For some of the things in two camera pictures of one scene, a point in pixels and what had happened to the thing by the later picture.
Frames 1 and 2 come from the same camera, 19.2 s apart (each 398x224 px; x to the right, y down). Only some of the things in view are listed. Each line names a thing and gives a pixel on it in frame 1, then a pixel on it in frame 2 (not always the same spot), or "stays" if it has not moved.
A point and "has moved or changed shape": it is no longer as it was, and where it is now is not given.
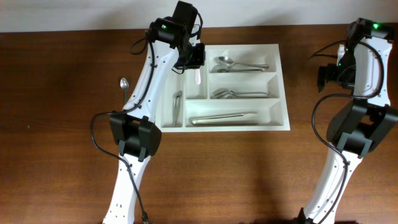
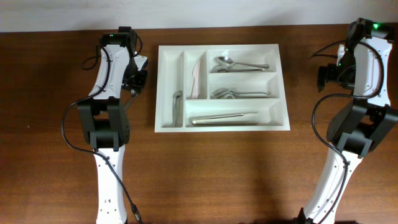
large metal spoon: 227,61 stays
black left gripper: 201,60 → 137,86
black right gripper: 329,76 stays
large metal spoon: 224,68 stays
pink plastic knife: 197,74 has moved or changed shape
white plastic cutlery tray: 240,88 stays
